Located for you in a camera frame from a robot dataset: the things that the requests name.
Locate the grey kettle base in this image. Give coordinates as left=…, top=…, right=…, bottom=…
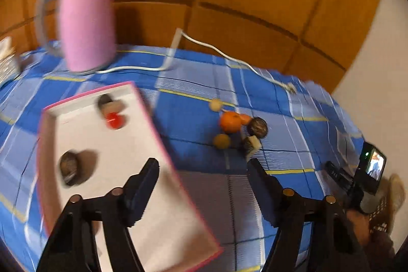
left=68, top=63, right=112, bottom=76

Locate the pink cardboard tray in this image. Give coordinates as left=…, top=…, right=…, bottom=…
left=36, top=81, right=224, bottom=272

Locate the silver ornate tissue box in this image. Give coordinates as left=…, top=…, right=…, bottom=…
left=0, top=46, right=21, bottom=84

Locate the round sugarcane piece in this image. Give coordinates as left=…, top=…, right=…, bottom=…
left=97, top=94, right=123, bottom=116

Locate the pink electric kettle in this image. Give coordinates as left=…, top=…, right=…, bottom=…
left=34, top=0, right=117, bottom=73

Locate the angular sugarcane piece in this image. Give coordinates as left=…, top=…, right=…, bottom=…
left=240, top=136, right=262, bottom=161

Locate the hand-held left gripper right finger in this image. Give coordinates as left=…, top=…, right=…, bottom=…
left=249, top=159, right=370, bottom=272

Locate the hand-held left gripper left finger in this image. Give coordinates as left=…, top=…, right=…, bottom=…
left=36, top=158, right=159, bottom=272

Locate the person's right forearm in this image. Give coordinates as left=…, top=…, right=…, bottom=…
left=363, top=227, right=400, bottom=272

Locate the large orange mandarin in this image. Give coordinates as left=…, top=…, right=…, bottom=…
left=219, top=111, right=243, bottom=133

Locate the person's right hand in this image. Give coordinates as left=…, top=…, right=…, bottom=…
left=346, top=210, right=373, bottom=247

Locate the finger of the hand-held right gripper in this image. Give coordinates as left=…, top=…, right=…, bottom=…
left=324, top=160, right=353, bottom=194

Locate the white tissue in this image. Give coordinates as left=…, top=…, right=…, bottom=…
left=0, top=36, right=15, bottom=53

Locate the blue plaid tablecloth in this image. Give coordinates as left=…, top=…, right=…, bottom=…
left=0, top=41, right=364, bottom=272

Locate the red cherry tomato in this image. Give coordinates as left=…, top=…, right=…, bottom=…
left=105, top=113, right=125, bottom=130

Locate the white power cord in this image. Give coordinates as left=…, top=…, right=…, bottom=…
left=96, top=28, right=298, bottom=95

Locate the small dark water chestnut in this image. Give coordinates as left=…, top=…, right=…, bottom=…
left=247, top=117, right=268, bottom=139

